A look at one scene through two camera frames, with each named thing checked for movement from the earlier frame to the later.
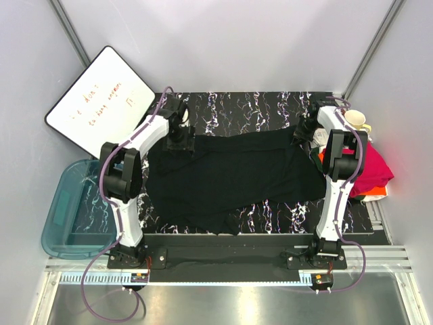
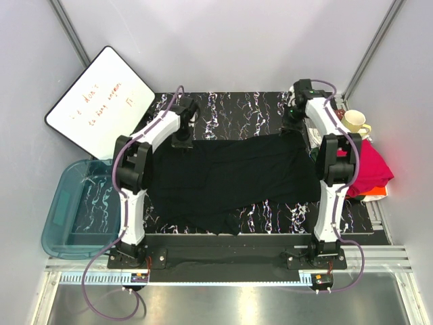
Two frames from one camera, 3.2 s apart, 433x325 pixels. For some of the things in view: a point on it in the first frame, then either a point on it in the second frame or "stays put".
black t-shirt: [201, 184] stays put
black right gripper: [300, 137] to [287, 126]
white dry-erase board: [103, 104] stays put
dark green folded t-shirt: [316, 158] stays put
